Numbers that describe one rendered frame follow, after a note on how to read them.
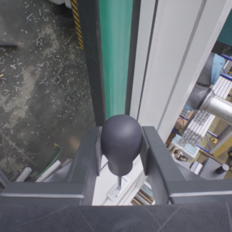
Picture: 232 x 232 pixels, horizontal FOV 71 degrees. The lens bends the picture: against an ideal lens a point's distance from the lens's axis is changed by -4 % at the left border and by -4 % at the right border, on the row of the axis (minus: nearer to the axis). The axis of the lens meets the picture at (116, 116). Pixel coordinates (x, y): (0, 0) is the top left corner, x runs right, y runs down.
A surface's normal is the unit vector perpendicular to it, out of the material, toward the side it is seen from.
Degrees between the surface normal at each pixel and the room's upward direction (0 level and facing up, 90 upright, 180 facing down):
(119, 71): 0
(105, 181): 90
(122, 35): 0
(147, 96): 90
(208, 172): 90
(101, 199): 90
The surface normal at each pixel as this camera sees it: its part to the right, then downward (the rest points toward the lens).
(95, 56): -0.64, 0.62
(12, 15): 0.77, 0.51
